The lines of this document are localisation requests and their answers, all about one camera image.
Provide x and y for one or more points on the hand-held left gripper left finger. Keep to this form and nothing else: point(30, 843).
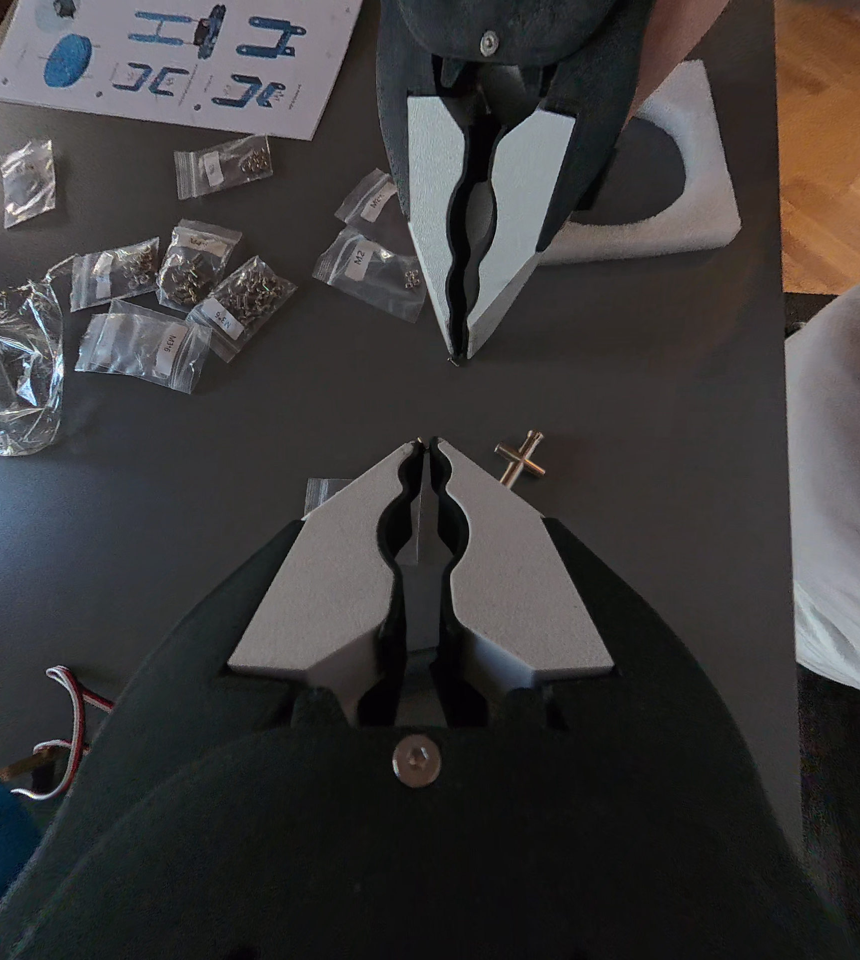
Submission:
point(310, 600)

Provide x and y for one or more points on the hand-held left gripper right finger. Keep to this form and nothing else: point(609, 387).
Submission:
point(527, 600)

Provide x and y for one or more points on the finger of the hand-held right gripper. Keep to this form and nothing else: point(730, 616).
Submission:
point(430, 187)
point(527, 195)

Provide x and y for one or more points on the person's right forearm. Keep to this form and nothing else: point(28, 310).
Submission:
point(677, 30)

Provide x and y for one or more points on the dark grey desk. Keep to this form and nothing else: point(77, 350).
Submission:
point(250, 487)

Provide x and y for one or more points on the metal cross wrench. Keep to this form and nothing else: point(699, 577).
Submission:
point(517, 459)

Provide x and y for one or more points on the group of clear hardware bags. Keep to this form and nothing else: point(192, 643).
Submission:
point(197, 262)

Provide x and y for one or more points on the white shirt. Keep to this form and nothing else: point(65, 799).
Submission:
point(849, 487)

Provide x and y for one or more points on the open instruction manual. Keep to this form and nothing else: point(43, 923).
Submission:
point(40, 82)

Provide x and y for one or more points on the white square foam frame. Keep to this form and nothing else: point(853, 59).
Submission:
point(707, 202)

